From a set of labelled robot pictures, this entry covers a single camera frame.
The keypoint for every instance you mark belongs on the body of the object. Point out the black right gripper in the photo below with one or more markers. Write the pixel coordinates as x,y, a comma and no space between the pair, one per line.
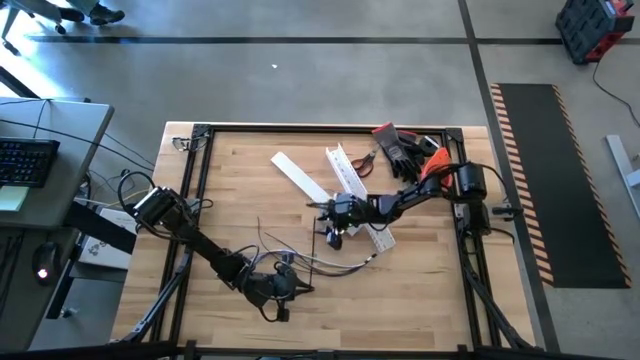
350,212

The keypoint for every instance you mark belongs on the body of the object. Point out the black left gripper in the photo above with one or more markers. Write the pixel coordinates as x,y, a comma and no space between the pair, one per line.
270,287

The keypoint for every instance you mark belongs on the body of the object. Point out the black zip tie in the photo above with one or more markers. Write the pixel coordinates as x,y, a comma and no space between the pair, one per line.
313,250

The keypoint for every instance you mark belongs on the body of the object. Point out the white duct cover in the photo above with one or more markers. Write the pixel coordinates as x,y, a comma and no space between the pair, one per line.
300,175

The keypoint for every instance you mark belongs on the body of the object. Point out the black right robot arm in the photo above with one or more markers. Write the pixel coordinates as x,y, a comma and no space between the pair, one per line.
400,202

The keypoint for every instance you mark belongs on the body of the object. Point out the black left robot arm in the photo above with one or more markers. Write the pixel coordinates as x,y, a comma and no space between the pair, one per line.
200,240

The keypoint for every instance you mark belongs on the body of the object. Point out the black glove grey cuff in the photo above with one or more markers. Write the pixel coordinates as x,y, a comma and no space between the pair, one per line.
395,150

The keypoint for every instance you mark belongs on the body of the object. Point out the black glove red cuff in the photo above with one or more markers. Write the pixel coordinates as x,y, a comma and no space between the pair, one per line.
412,145

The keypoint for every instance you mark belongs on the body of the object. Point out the orange tape dispenser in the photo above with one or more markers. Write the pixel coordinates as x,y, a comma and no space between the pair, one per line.
435,162

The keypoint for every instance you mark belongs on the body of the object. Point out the small black white tool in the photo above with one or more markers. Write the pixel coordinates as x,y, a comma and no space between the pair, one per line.
428,145

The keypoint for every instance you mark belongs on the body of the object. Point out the white cardboard box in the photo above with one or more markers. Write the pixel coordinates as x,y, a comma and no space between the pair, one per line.
107,250

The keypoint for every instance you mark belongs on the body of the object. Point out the black orange-striped floor mat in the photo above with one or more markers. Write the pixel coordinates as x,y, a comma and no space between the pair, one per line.
560,185

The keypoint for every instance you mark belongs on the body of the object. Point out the grey desk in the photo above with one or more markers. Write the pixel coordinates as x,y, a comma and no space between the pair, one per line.
75,160

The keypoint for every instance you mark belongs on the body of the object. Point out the black computer mouse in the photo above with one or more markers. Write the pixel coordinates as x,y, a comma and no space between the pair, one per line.
46,262

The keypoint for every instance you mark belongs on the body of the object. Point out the person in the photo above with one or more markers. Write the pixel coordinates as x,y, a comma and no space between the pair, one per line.
102,15

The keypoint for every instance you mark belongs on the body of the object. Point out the grey metal bar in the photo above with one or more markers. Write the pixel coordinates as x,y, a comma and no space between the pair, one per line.
622,170

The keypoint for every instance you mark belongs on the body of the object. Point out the black keyboard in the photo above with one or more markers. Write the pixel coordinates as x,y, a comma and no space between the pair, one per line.
25,162

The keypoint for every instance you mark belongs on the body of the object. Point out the green notepad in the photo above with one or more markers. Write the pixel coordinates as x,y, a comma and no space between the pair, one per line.
12,198

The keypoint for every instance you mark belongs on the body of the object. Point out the red black tool case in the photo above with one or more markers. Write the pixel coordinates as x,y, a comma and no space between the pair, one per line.
590,30

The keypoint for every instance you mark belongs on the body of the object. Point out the office chair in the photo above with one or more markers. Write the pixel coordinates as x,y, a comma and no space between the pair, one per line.
20,15

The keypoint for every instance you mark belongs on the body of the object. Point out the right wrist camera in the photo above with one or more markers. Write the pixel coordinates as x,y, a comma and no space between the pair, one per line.
334,239

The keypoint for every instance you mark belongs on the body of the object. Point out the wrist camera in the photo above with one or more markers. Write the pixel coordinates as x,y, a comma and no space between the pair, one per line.
334,239
283,315

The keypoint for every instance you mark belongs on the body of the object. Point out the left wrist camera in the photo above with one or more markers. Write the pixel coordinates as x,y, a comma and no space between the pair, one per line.
283,315

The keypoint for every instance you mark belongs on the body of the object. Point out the black aluminium table frame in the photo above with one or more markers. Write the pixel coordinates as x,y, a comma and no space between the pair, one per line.
325,129

